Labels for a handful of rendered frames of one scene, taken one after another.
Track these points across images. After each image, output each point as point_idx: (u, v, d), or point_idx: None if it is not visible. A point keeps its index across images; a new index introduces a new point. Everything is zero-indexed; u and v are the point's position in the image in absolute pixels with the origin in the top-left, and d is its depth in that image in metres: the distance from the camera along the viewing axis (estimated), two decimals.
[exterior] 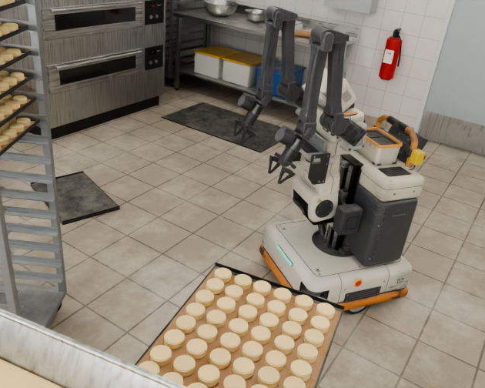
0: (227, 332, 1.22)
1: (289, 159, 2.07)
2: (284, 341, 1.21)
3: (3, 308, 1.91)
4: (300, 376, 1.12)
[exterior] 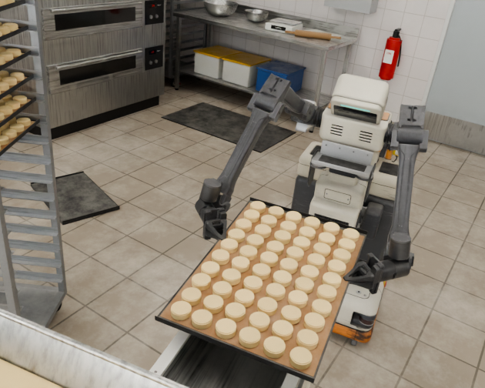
0: (265, 252, 1.39)
1: None
2: (316, 258, 1.39)
3: (3, 308, 1.91)
4: (332, 284, 1.30)
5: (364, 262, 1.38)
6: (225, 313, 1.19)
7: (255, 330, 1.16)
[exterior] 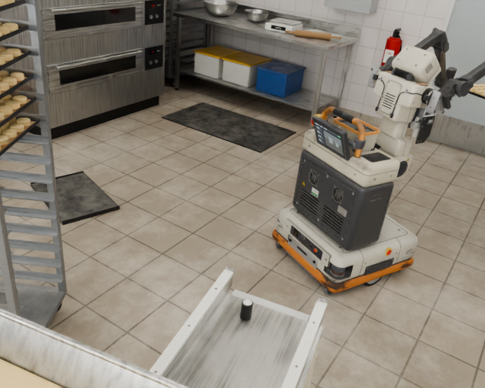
0: None
1: None
2: None
3: (3, 308, 1.91)
4: (483, 85, 3.34)
5: None
6: None
7: None
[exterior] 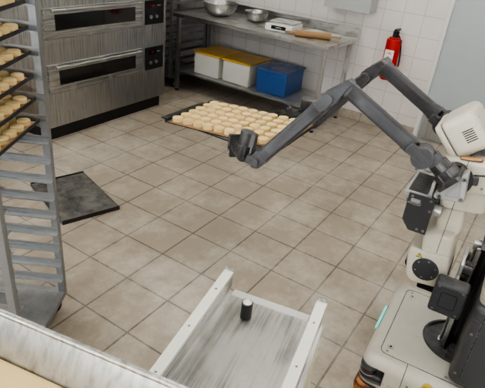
0: (254, 118, 2.32)
1: None
2: (247, 128, 2.19)
3: (3, 308, 1.91)
4: (224, 128, 2.18)
5: None
6: (209, 109, 2.44)
7: (197, 113, 2.38)
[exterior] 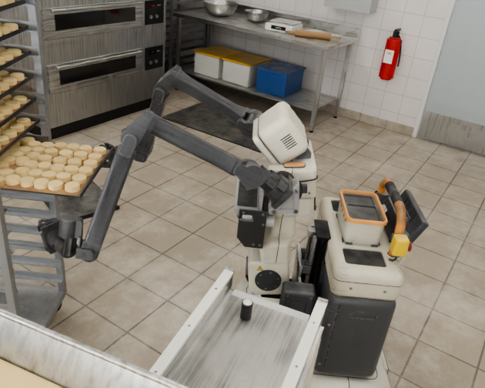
0: (36, 152, 1.88)
1: None
2: (35, 171, 1.74)
3: (3, 308, 1.91)
4: (5, 177, 1.69)
5: (55, 220, 1.59)
6: None
7: None
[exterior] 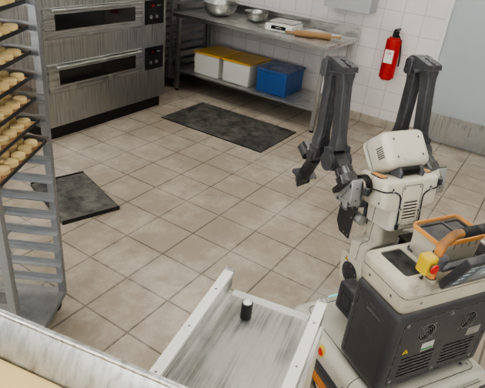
0: None
1: (299, 172, 2.20)
2: None
3: (3, 308, 1.91)
4: None
5: (309, 179, 2.23)
6: None
7: None
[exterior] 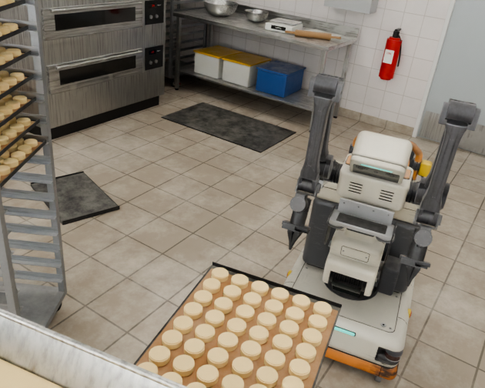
0: None
1: (424, 258, 1.69)
2: None
3: (3, 308, 1.91)
4: None
5: None
6: None
7: None
